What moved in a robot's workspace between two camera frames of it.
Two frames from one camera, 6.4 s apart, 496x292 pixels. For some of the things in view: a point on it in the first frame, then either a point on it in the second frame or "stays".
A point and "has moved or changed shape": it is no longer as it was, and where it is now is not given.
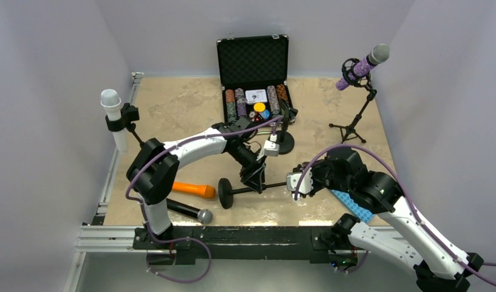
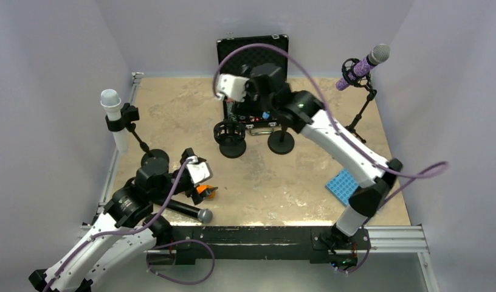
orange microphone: [206, 191] stays
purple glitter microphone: [378, 54] stays
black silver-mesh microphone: [204, 215] stays
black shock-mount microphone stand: [226, 191] has moved or changed shape
